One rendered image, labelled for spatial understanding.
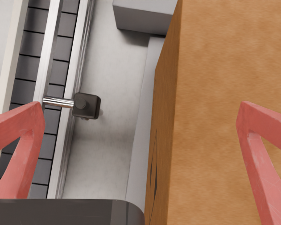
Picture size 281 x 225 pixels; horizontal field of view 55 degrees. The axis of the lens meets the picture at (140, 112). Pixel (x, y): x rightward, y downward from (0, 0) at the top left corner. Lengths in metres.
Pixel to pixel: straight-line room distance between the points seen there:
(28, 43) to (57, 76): 0.07
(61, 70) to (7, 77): 0.08
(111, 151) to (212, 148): 0.31
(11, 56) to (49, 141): 0.14
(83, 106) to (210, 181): 0.17
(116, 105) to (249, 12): 0.31
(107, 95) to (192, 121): 0.31
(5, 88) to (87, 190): 0.21
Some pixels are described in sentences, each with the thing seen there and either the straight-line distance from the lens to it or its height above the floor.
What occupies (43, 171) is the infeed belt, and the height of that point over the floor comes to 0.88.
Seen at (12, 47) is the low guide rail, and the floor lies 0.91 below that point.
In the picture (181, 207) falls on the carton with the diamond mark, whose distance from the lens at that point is 0.19.
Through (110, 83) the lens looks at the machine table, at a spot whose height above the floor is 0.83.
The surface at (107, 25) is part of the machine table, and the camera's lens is 0.50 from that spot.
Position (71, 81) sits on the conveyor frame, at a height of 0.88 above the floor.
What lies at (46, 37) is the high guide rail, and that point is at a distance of 0.37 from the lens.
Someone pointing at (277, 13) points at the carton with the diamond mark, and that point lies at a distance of 0.22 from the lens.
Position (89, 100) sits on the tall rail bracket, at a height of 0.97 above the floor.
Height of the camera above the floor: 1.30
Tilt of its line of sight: 86 degrees down
